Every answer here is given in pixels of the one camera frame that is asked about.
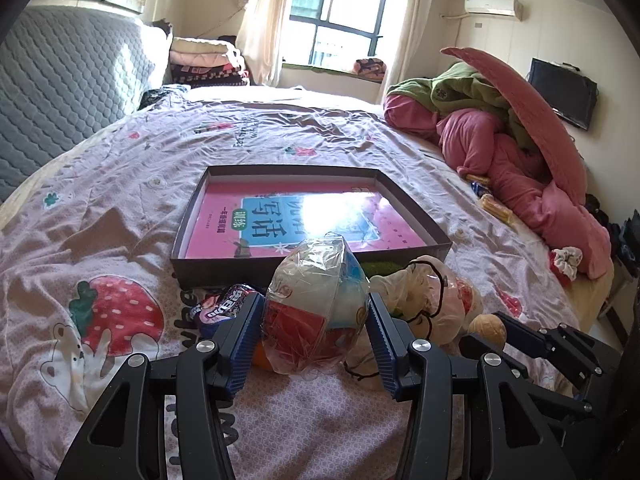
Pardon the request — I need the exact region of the plastic-wrapped red ball snack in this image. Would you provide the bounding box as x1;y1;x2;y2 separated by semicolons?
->
262;233;369;375

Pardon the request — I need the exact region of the dark framed window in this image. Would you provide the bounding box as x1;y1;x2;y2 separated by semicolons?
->
282;0;387;72

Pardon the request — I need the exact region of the pink crumpled duvet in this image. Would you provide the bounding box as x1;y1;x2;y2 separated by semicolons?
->
383;94;612;280

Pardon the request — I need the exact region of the cream right curtain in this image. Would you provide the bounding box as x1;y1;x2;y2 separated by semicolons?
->
378;0;433;104

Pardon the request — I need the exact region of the cream left curtain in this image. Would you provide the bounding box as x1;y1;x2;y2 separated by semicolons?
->
236;0;291;87

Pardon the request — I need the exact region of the grey quilted headboard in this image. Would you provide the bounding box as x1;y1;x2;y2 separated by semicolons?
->
1;6;172;198

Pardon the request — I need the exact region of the yellow snack packet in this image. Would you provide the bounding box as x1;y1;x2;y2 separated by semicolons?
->
478;194;513;226

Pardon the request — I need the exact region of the blue Oreo cookie packet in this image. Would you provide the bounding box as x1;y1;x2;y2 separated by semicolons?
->
189;284;256;339

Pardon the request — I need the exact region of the green blanket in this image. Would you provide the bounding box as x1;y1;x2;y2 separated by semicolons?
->
386;61;538;151

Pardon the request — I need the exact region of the pink long pillow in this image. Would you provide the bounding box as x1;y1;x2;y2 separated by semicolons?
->
440;47;588;205

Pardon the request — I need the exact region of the clear plastic bag with toy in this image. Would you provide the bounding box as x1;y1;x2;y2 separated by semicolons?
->
342;253;485;392

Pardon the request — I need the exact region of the orange tangerine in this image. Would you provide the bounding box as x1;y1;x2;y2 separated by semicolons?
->
252;341;273;372

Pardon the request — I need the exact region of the cream curtain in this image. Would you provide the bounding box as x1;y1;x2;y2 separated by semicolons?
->
236;0;291;87
378;0;433;104

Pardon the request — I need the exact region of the pink strawberry print bedsheet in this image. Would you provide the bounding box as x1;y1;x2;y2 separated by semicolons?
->
1;90;578;479

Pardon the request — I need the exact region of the patterned bag on windowsill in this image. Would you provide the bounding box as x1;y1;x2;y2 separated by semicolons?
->
352;58;386;81

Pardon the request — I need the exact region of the beige walnut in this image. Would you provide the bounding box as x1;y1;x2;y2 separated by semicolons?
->
468;314;506;350

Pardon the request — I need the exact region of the dark cardboard box tray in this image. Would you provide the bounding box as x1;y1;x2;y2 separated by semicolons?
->
170;165;451;288

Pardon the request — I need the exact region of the white wall air conditioner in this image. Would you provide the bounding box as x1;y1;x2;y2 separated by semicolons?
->
463;0;524;22

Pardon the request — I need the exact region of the red white scrunchie cloth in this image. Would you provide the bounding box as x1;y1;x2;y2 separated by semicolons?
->
549;246;582;286

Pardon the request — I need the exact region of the pink Chinese children's book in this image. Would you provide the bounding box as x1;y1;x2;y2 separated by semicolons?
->
178;177;428;260

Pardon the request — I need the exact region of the folded blanket stack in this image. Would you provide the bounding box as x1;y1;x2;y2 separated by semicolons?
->
169;37;250;88

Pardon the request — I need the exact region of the black flat television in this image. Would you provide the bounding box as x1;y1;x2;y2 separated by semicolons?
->
527;58;599;130

